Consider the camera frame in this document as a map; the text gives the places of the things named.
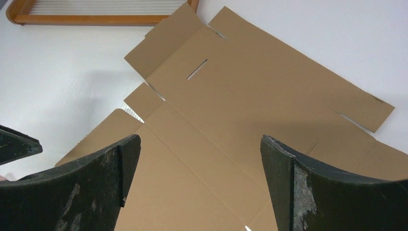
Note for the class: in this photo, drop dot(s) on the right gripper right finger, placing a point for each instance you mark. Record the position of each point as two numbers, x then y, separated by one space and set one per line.
310 195

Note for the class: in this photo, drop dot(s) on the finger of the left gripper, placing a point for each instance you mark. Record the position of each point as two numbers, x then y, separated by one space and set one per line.
15 145

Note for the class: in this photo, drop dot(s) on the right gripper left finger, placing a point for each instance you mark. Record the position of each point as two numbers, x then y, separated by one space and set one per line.
85 194

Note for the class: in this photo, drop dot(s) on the brown cardboard box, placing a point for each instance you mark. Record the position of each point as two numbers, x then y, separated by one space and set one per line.
210 93

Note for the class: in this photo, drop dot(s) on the orange wooden shelf rack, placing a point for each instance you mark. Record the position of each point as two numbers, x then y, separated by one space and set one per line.
93 12

